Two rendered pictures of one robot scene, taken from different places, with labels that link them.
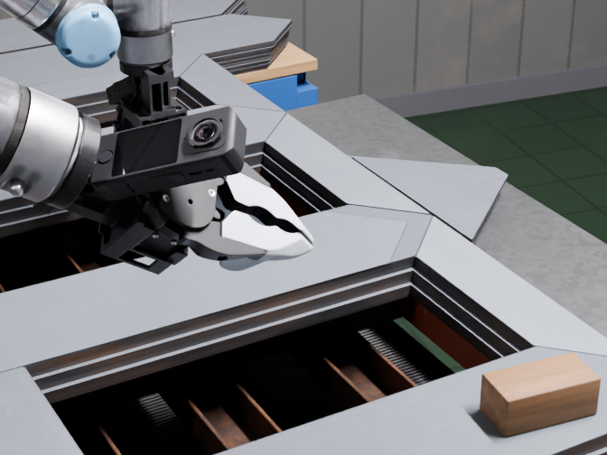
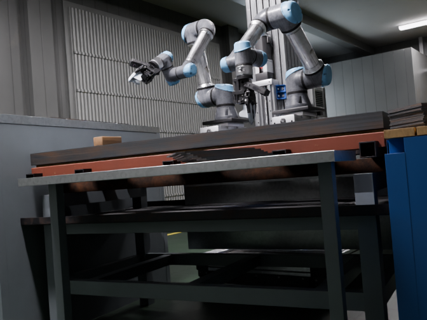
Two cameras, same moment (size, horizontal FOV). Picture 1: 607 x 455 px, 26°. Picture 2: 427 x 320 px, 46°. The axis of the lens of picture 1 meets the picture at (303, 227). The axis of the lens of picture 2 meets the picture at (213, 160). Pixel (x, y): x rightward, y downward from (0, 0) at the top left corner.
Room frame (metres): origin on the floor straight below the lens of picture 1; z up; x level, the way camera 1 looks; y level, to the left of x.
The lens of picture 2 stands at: (3.42, -1.11, 0.71)
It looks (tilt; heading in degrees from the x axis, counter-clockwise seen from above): 2 degrees up; 147
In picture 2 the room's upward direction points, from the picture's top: 4 degrees counter-clockwise
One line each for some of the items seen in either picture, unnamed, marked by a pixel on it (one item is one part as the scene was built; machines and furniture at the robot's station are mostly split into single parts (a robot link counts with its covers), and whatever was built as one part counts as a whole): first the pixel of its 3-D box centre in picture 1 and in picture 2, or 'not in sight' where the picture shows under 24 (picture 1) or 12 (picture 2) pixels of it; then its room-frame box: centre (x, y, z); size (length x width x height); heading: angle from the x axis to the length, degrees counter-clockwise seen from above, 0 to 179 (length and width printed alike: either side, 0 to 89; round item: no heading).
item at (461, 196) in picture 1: (438, 183); (208, 156); (2.02, -0.23, 0.77); 0.45 x 0.20 x 0.04; 29
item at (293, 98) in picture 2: not in sight; (297, 100); (1.31, 0.84, 1.09); 0.15 x 0.15 x 0.10
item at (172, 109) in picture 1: (150, 102); (244, 90); (1.66, 0.21, 1.07); 0.09 x 0.08 x 0.12; 29
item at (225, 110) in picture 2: not in sight; (226, 112); (0.85, 0.66, 1.09); 0.15 x 0.15 x 0.10
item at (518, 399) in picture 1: (539, 394); (107, 142); (1.22, -0.27, 0.89); 0.12 x 0.06 x 0.05; 112
